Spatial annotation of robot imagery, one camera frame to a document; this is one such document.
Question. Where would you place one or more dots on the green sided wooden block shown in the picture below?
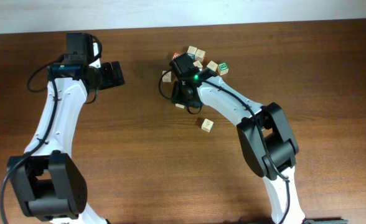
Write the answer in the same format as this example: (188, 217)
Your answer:
(212, 65)

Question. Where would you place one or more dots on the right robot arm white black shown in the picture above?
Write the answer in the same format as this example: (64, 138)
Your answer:
(267, 141)

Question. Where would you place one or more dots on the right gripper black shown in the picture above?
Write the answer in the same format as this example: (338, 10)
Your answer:
(177, 92)

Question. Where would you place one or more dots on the plain picture wooden block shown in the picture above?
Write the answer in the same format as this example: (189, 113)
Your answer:
(200, 55)

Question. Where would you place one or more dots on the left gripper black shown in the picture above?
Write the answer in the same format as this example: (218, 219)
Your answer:
(120, 78)

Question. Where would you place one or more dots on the green letter B block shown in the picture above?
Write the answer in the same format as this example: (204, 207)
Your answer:
(222, 68)

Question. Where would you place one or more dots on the red number wooden block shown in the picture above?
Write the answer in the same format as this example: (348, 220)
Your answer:
(175, 55)

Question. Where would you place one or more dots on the red sided wooden block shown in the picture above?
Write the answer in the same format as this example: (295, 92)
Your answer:
(198, 65)

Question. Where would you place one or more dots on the carrot picture wooden block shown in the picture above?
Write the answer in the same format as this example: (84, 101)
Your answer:
(166, 76)

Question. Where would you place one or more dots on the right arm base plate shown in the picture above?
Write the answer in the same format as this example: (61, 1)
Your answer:
(325, 221)

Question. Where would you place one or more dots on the blue edged wooden block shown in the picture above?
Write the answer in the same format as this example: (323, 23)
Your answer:
(207, 125)

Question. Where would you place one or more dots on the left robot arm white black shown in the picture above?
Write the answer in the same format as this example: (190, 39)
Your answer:
(47, 184)

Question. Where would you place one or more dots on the blue sided wooden block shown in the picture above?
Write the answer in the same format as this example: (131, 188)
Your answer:
(191, 51)

